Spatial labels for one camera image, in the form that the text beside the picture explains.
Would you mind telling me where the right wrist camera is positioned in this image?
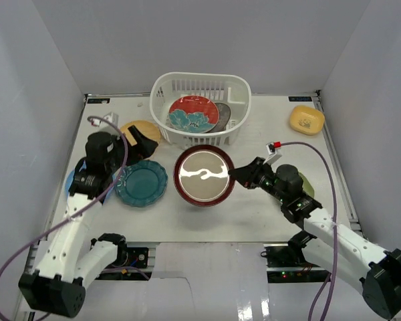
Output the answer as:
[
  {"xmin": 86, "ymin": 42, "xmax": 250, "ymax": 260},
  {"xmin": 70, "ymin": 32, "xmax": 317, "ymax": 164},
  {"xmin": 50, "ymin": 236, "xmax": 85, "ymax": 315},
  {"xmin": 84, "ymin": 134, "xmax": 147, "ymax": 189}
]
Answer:
[{"xmin": 265, "ymin": 142, "xmax": 282, "ymax": 165}]

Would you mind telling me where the white plastic dish basket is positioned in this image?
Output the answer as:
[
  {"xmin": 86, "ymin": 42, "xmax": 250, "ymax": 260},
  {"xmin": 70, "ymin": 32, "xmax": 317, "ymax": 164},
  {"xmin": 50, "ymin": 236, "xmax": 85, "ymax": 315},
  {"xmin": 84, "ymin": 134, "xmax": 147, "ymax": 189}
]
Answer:
[{"xmin": 149, "ymin": 72, "xmax": 251, "ymax": 149}]

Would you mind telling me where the round light blue plate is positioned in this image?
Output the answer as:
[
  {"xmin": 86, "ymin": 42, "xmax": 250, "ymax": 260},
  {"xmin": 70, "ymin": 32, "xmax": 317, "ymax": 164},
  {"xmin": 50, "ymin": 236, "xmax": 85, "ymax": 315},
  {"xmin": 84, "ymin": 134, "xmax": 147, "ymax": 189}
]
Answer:
[{"xmin": 64, "ymin": 157, "xmax": 86, "ymax": 198}]

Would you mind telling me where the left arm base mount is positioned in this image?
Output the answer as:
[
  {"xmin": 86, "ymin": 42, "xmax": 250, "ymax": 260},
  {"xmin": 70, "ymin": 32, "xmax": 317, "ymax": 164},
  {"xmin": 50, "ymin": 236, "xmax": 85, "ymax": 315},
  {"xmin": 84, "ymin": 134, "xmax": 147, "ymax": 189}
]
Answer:
[{"xmin": 97, "ymin": 247, "xmax": 152, "ymax": 281}]

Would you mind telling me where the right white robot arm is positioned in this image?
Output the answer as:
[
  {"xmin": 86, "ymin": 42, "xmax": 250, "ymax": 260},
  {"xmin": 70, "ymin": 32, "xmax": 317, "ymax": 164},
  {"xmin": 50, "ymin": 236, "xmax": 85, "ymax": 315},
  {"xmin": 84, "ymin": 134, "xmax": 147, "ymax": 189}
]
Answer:
[{"xmin": 229, "ymin": 157, "xmax": 401, "ymax": 320}]

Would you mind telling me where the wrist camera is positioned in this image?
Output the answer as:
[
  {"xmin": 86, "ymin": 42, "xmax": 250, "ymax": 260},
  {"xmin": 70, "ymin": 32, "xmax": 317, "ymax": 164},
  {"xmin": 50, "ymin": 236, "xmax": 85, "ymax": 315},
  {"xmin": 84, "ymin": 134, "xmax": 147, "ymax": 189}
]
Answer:
[
  {"xmin": 91, "ymin": 112, "xmax": 118, "ymax": 127},
  {"xmin": 265, "ymin": 142, "xmax": 282, "ymax": 165}
]

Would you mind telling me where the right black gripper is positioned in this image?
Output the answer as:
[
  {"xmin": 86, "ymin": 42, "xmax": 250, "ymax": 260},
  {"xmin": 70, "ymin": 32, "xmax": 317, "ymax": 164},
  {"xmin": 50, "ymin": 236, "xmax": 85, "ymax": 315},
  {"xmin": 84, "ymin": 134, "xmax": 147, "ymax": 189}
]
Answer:
[{"xmin": 229, "ymin": 157, "xmax": 287, "ymax": 203}]

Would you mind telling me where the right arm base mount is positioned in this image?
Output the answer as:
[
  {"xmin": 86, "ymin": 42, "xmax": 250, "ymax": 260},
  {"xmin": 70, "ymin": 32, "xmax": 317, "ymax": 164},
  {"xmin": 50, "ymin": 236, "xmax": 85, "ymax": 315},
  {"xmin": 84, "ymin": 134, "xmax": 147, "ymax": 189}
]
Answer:
[{"xmin": 260, "ymin": 243, "xmax": 329, "ymax": 284}]

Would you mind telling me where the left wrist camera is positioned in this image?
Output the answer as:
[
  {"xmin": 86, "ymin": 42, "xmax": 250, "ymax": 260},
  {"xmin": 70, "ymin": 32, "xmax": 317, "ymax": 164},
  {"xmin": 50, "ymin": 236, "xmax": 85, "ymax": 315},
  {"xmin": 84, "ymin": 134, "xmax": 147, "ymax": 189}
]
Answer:
[{"xmin": 91, "ymin": 112, "xmax": 118, "ymax": 127}]

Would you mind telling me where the dark red rimmed plate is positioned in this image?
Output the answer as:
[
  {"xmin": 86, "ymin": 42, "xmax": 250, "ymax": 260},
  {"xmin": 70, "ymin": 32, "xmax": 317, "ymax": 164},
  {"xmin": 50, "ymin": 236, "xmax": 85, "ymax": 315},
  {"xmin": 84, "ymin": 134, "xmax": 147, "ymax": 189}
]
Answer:
[{"xmin": 173, "ymin": 144, "xmax": 235, "ymax": 207}]

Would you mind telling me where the yellow square dish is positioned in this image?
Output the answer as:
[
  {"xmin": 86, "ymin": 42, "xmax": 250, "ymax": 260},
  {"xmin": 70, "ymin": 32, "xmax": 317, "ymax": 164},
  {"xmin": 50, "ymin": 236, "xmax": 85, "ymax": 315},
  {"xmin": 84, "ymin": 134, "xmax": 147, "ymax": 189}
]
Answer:
[{"xmin": 289, "ymin": 105, "xmax": 325, "ymax": 136}]

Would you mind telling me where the grey deer pattern plate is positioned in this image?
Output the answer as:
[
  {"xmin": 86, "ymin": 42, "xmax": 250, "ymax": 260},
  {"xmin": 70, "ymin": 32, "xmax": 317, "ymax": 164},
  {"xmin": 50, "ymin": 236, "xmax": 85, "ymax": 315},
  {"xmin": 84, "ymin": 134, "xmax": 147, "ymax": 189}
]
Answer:
[{"xmin": 209, "ymin": 102, "xmax": 231, "ymax": 133}]

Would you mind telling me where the red teal floral plate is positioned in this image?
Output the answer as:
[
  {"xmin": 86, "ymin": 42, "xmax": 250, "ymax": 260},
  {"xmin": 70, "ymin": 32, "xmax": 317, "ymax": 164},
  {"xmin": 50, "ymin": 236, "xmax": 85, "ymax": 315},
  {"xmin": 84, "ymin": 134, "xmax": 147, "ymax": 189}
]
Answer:
[{"xmin": 168, "ymin": 95, "xmax": 220, "ymax": 134}]

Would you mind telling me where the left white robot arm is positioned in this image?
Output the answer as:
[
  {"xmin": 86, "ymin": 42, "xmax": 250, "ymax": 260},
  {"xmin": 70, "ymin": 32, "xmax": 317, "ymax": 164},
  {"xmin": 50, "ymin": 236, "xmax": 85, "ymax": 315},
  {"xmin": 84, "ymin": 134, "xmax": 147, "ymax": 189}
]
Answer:
[{"xmin": 19, "ymin": 126, "xmax": 158, "ymax": 318}]

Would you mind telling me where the teal scalloped plate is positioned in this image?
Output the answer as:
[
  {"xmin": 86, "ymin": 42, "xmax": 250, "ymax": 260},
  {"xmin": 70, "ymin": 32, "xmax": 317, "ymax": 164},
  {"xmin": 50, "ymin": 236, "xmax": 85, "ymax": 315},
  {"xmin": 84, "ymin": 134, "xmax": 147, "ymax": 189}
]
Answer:
[{"xmin": 115, "ymin": 160, "xmax": 168, "ymax": 208}]

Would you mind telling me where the green square dish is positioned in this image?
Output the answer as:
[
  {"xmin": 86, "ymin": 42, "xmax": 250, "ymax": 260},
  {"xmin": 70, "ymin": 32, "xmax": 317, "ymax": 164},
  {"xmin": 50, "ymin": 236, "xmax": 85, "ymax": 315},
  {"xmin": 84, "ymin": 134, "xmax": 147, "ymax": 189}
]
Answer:
[{"xmin": 299, "ymin": 172, "xmax": 315, "ymax": 198}]

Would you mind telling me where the round yellow plate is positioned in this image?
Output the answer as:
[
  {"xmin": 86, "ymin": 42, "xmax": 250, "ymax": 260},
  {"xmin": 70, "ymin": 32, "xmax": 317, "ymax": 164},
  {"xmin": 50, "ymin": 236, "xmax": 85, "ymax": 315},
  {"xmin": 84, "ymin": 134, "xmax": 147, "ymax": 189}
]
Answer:
[{"xmin": 120, "ymin": 120, "xmax": 161, "ymax": 148}]

